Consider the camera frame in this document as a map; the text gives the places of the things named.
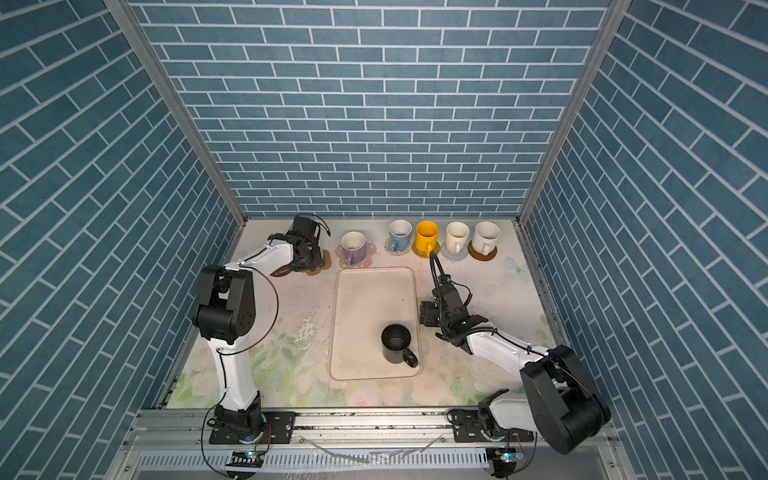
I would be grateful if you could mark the light blue mug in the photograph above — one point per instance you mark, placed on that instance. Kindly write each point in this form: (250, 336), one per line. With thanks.
(400, 232)

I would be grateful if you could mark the light blue round coaster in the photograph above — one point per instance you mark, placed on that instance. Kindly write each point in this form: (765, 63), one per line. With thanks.
(451, 256)

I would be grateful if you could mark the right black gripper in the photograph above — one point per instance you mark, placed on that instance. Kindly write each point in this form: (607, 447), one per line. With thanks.
(427, 309)

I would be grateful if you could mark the black mug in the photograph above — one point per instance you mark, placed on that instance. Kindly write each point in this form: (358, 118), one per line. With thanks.
(396, 341)

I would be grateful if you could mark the white speckled mug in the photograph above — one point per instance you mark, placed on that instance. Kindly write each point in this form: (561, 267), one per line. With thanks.
(486, 236)

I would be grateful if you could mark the white mug purple handle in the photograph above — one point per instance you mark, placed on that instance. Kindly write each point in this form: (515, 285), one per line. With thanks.
(354, 246)

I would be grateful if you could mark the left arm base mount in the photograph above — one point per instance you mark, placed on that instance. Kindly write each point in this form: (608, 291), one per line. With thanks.
(261, 427)

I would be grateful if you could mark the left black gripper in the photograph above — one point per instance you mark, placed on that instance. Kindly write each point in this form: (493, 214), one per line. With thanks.
(315, 249)

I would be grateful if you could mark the cork paw print coaster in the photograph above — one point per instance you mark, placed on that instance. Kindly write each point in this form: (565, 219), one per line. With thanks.
(324, 266)

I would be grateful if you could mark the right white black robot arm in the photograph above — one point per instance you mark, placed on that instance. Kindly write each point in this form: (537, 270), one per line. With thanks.
(563, 404)

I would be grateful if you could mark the pink flower coaster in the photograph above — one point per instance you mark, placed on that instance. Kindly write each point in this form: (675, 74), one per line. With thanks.
(370, 252)

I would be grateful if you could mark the beige plastic tray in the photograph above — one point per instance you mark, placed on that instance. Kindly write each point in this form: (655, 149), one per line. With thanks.
(367, 301)

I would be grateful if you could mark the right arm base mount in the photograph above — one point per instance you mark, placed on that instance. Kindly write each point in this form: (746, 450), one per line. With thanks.
(476, 425)

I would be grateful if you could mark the aluminium front rail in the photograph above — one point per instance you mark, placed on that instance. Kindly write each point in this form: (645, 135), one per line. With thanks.
(186, 430)

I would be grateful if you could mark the yellow mug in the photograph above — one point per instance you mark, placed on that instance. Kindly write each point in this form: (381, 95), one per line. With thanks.
(426, 232)

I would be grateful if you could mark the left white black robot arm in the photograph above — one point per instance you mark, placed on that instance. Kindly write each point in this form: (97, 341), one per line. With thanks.
(225, 312)

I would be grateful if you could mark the brown round coaster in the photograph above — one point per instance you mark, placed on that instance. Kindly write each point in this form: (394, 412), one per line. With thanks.
(281, 272)
(482, 257)

